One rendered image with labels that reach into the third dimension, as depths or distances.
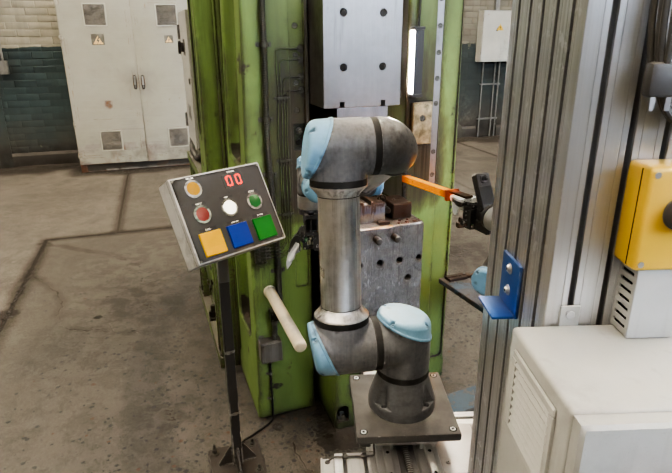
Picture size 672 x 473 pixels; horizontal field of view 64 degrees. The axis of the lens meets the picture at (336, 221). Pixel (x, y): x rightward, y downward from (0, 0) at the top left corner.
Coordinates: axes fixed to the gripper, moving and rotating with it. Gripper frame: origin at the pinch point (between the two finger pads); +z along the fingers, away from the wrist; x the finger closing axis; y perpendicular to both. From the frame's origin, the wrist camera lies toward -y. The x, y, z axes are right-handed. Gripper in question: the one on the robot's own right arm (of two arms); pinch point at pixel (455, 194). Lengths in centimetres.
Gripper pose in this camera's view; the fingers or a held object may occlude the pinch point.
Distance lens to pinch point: 175.9
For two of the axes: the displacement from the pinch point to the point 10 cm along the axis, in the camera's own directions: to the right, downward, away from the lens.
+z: -3.4, -2.8, 9.0
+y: 0.3, 9.5, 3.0
